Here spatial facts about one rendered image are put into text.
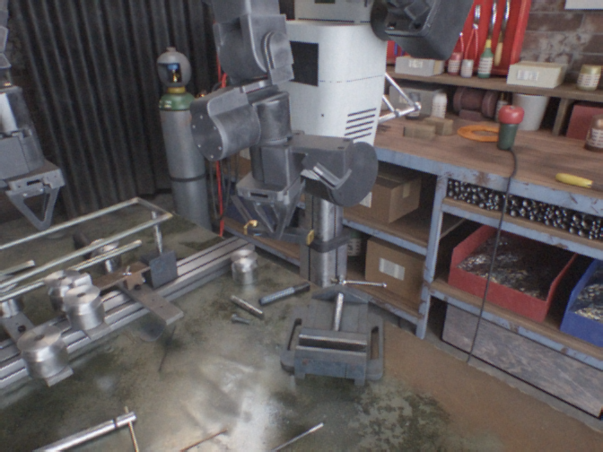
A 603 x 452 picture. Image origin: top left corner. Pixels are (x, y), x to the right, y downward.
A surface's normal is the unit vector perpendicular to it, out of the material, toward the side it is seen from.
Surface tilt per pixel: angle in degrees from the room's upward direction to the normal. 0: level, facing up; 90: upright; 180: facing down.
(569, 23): 90
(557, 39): 90
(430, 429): 0
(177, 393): 0
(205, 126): 95
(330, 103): 95
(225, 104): 79
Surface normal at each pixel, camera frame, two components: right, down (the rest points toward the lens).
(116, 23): -0.07, 0.47
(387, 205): -0.74, 0.31
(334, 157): -0.34, 0.51
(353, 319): 0.00, -0.89
